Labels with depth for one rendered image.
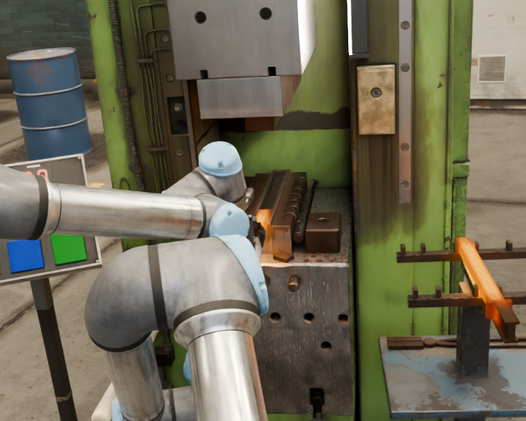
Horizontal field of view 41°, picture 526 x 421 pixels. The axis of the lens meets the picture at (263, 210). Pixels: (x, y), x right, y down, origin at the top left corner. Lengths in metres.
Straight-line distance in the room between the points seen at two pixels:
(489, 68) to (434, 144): 5.08
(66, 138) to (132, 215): 5.15
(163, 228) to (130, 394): 0.27
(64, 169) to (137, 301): 0.90
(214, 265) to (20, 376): 2.37
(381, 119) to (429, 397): 0.67
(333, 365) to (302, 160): 0.67
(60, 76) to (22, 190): 5.14
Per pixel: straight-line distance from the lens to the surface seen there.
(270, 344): 1.84
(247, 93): 1.65
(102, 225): 1.07
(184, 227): 1.14
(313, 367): 1.86
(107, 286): 0.93
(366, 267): 1.93
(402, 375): 1.67
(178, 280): 0.91
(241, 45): 1.63
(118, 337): 0.97
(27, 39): 9.52
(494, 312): 1.42
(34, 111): 6.20
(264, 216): 1.76
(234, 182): 1.32
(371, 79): 1.74
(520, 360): 1.76
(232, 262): 0.91
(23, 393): 3.11
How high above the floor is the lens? 1.66
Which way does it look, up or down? 21 degrees down
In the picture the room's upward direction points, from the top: 4 degrees counter-clockwise
